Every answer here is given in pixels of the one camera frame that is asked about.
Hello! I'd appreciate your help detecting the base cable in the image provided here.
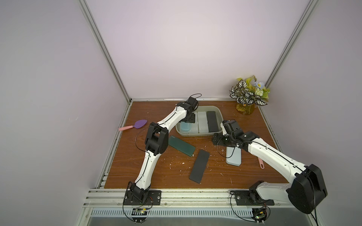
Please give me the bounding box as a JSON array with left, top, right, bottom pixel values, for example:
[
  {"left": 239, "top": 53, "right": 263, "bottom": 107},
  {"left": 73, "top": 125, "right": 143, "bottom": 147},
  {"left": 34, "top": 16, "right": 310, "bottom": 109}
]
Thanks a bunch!
[
  {"left": 229, "top": 188, "right": 269, "bottom": 223},
  {"left": 122, "top": 192, "right": 153, "bottom": 224}
]

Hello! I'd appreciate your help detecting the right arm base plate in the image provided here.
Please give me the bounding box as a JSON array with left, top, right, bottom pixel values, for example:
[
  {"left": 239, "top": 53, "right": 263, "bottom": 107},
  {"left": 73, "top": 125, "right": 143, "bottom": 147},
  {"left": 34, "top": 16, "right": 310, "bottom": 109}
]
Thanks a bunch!
[{"left": 231, "top": 190, "right": 275, "bottom": 206}]

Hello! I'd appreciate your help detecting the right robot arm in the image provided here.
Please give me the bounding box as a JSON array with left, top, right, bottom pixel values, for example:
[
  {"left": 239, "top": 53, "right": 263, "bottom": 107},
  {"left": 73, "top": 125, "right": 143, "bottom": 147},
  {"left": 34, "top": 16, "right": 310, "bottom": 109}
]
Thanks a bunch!
[{"left": 212, "top": 131, "right": 328, "bottom": 214}]

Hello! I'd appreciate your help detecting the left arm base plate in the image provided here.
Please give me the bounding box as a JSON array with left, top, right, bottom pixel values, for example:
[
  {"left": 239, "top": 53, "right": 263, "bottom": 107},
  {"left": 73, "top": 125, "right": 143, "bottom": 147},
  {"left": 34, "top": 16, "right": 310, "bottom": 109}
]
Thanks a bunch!
[{"left": 123, "top": 190, "right": 162, "bottom": 206}]

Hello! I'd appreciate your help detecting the right base cable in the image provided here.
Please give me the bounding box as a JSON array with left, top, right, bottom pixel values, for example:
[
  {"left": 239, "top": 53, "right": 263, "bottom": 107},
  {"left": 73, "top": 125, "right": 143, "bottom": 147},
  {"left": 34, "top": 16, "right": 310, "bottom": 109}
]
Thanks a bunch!
[{"left": 229, "top": 188, "right": 269, "bottom": 223}]

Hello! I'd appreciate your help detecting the black pencil case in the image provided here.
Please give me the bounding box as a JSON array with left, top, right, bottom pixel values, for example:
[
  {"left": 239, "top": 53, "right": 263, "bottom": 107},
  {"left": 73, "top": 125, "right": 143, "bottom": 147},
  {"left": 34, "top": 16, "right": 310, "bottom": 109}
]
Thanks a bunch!
[
  {"left": 206, "top": 111, "right": 219, "bottom": 133},
  {"left": 189, "top": 150, "right": 210, "bottom": 184}
]

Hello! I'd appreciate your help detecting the dark green pencil case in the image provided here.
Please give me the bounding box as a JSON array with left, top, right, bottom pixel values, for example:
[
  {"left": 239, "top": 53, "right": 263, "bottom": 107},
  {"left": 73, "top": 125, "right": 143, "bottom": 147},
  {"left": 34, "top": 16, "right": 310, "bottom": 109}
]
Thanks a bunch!
[{"left": 168, "top": 136, "right": 196, "bottom": 157}]

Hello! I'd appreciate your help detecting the right circuit board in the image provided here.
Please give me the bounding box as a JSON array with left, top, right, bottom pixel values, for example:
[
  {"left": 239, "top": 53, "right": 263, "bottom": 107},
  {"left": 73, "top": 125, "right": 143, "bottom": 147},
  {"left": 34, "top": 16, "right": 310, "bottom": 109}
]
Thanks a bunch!
[{"left": 251, "top": 207, "right": 268, "bottom": 224}]

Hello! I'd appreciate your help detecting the frosted white case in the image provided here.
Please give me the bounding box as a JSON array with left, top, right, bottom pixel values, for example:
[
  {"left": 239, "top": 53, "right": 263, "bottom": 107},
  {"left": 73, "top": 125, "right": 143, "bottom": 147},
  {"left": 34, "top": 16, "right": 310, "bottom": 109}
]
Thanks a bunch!
[
  {"left": 190, "top": 122, "right": 199, "bottom": 134},
  {"left": 198, "top": 112, "right": 209, "bottom": 133}
]

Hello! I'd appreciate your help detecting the grey-green plastic storage box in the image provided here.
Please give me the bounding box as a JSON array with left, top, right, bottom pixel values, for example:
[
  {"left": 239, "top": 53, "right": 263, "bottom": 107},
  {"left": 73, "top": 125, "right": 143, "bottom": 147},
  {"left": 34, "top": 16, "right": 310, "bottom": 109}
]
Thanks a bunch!
[{"left": 175, "top": 105, "right": 224, "bottom": 137}]

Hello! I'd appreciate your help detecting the left circuit board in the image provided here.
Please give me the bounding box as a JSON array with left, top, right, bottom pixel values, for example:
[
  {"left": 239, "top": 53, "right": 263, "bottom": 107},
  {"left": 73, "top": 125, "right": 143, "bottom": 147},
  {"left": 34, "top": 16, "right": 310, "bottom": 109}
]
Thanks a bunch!
[{"left": 131, "top": 208, "right": 149, "bottom": 224}]

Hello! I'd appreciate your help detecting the light blue pencil case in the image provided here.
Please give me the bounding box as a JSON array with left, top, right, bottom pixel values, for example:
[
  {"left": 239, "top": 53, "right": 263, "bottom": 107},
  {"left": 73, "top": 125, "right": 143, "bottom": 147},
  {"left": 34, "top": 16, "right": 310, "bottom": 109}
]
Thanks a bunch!
[{"left": 225, "top": 147, "right": 242, "bottom": 166}]

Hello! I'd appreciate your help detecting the pink comb brush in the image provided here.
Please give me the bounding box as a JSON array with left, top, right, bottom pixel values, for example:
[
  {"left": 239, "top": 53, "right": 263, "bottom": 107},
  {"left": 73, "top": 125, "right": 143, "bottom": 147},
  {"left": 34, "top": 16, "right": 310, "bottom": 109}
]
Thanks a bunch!
[{"left": 258, "top": 158, "right": 265, "bottom": 169}]

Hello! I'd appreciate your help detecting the purple and pink toy shovel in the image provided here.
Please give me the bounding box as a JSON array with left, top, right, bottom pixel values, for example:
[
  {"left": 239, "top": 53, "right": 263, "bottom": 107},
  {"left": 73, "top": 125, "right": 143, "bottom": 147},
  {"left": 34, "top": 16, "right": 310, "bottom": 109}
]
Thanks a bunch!
[{"left": 118, "top": 119, "right": 148, "bottom": 131}]

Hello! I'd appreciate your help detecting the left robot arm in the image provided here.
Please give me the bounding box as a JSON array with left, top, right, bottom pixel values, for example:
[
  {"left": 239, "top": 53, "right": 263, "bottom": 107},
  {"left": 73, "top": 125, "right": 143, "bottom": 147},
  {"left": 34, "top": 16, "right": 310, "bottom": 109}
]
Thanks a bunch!
[{"left": 128, "top": 98, "right": 199, "bottom": 203}]

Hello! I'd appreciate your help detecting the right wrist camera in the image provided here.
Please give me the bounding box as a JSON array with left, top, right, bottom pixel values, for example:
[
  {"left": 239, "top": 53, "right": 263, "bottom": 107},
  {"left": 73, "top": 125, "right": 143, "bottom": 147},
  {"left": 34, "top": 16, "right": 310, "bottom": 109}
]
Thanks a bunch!
[{"left": 221, "top": 120, "right": 244, "bottom": 136}]

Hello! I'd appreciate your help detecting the teal translucent pencil case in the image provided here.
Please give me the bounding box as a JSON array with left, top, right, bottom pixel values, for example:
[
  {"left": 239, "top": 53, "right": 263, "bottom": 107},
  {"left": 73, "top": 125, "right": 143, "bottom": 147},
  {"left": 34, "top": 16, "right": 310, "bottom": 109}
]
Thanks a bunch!
[{"left": 179, "top": 121, "right": 193, "bottom": 134}]

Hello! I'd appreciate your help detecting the circuit board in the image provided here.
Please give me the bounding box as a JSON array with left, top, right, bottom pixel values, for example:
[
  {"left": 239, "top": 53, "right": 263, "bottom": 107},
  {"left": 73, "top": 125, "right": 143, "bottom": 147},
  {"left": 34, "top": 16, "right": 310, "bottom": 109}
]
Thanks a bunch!
[
  {"left": 251, "top": 207, "right": 268, "bottom": 224},
  {"left": 131, "top": 208, "right": 149, "bottom": 224}
]

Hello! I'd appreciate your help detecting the aluminium front rail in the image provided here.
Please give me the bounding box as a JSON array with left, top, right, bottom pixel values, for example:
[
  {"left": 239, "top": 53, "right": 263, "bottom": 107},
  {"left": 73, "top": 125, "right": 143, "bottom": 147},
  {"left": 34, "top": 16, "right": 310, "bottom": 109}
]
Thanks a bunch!
[{"left": 83, "top": 188, "right": 316, "bottom": 209}]

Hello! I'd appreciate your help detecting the artificial plant in amber vase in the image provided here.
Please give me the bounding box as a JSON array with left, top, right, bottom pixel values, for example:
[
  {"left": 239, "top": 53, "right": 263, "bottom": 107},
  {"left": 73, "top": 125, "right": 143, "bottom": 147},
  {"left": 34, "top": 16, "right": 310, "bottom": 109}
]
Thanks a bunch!
[{"left": 229, "top": 75, "right": 270, "bottom": 115}]

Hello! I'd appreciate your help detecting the left base cable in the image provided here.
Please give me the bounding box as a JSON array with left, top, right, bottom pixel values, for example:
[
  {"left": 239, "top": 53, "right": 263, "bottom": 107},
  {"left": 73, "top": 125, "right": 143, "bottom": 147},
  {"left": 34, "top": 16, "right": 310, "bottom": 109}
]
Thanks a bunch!
[{"left": 122, "top": 192, "right": 153, "bottom": 224}]

